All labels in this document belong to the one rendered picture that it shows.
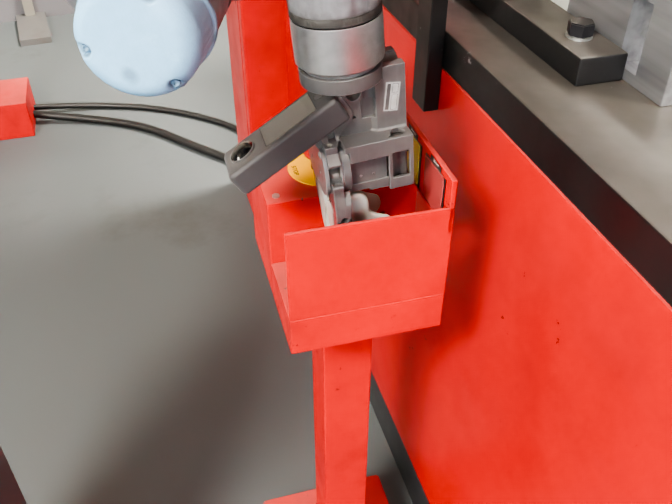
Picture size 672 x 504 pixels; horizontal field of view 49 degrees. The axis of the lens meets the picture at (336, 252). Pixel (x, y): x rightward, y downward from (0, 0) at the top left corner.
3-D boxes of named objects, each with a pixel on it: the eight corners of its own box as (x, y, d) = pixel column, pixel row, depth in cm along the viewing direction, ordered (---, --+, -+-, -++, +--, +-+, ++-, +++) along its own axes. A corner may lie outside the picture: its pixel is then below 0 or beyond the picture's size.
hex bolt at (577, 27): (560, 32, 76) (562, 17, 75) (583, 29, 76) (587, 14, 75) (574, 42, 74) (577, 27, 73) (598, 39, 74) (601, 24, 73)
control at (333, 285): (255, 238, 89) (243, 102, 78) (381, 217, 92) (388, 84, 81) (291, 354, 74) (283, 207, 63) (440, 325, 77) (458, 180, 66)
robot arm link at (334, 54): (300, 38, 55) (278, 0, 61) (307, 93, 58) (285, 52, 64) (396, 19, 56) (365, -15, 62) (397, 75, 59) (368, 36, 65)
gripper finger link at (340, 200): (356, 249, 68) (349, 169, 62) (340, 253, 68) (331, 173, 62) (342, 220, 72) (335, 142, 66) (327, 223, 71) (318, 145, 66)
